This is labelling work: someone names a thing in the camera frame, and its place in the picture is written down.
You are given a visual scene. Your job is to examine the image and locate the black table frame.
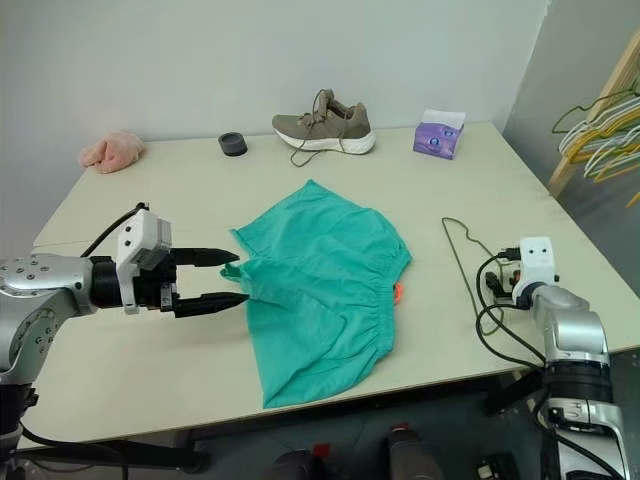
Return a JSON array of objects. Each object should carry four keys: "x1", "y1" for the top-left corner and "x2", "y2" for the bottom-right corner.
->
[{"x1": 9, "y1": 369, "x2": 547, "y2": 476}]

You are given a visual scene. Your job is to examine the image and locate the dark rounded shape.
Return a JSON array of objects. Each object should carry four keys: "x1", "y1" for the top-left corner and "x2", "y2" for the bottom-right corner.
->
[
  {"x1": 263, "y1": 448, "x2": 324, "y2": 480},
  {"x1": 386, "y1": 423, "x2": 437, "y2": 480}
]

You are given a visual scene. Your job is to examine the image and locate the pink fluffy cloth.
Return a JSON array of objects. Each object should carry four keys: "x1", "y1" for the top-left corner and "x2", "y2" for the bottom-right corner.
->
[{"x1": 79, "y1": 129, "x2": 147, "y2": 175}]

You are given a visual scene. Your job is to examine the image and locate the white wire hanger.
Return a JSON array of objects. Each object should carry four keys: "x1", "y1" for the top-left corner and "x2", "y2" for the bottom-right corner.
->
[
  {"x1": 583, "y1": 130, "x2": 640, "y2": 177},
  {"x1": 558, "y1": 98, "x2": 640, "y2": 157}
]

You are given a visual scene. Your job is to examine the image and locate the green wire hanger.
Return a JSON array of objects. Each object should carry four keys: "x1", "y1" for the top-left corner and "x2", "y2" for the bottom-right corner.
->
[{"x1": 551, "y1": 88, "x2": 640, "y2": 136}]

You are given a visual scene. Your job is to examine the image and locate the wooden clothes rack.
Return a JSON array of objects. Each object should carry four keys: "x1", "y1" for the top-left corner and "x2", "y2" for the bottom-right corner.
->
[{"x1": 546, "y1": 33, "x2": 640, "y2": 202}]

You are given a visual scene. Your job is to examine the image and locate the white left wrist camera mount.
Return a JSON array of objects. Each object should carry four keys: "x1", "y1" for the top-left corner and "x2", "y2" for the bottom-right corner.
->
[{"x1": 115, "y1": 208, "x2": 174, "y2": 316}]

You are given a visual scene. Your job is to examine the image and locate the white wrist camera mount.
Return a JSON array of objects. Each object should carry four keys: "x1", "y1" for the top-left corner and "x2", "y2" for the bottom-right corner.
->
[
  {"x1": 115, "y1": 208, "x2": 174, "y2": 316},
  {"x1": 511, "y1": 235, "x2": 559, "y2": 302}
]

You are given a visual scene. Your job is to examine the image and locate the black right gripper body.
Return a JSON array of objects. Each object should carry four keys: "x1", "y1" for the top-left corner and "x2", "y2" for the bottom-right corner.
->
[{"x1": 491, "y1": 264, "x2": 522, "y2": 302}]

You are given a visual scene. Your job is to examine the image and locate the teal green shorts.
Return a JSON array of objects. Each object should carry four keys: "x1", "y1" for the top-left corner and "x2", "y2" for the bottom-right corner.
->
[{"x1": 219, "y1": 178, "x2": 414, "y2": 409}]

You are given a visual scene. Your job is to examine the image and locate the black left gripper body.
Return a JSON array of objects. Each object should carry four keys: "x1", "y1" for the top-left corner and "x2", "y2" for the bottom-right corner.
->
[{"x1": 132, "y1": 248, "x2": 180, "y2": 317}]

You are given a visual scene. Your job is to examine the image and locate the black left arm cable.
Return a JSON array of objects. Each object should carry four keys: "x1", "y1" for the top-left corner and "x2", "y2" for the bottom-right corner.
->
[{"x1": 78, "y1": 201, "x2": 151, "y2": 259}]

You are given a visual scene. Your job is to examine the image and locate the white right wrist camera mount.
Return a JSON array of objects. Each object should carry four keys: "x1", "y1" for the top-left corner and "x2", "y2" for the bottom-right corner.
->
[{"x1": 511, "y1": 235, "x2": 559, "y2": 302}]

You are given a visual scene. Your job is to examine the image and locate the purple tissue pack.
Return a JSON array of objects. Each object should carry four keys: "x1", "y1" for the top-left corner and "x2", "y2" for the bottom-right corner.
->
[{"x1": 412, "y1": 108, "x2": 468, "y2": 162}]

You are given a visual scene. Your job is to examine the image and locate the yellow wire hanger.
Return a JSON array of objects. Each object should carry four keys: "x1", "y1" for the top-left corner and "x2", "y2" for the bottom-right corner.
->
[
  {"x1": 568, "y1": 115, "x2": 640, "y2": 164},
  {"x1": 593, "y1": 147, "x2": 640, "y2": 185}
]

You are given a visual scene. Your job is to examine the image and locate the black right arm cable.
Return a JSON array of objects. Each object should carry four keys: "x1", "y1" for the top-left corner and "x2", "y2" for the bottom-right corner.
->
[{"x1": 474, "y1": 245, "x2": 547, "y2": 369}]

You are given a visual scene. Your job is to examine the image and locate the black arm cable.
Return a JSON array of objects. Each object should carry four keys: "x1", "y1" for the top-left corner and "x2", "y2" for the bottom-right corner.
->
[
  {"x1": 474, "y1": 245, "x2": 547, "y2": 369},
  {"x1": 78, "y1": 201, "x2": 151, "y2": 259}
]

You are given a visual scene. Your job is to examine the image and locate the dark wire hanger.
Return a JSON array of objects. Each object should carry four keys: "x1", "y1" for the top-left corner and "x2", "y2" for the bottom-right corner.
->
[{"x1": 441, "y1": 215, "x2": 502, "y2": 315}]

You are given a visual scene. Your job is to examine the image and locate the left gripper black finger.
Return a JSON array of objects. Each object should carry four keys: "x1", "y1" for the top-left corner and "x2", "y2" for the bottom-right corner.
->
[
  {"x1": 172, "y1": 246, "x2": 242, "y2": 270},
  {"x1": 173, "y1": 292, "x2": 250, "y2": 320}
]

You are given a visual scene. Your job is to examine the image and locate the taupe sneaker with white sole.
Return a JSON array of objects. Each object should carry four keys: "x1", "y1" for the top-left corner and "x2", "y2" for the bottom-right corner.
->
[{"x1": 271, "y1": 88, "x2": 377, "y2": 168}]

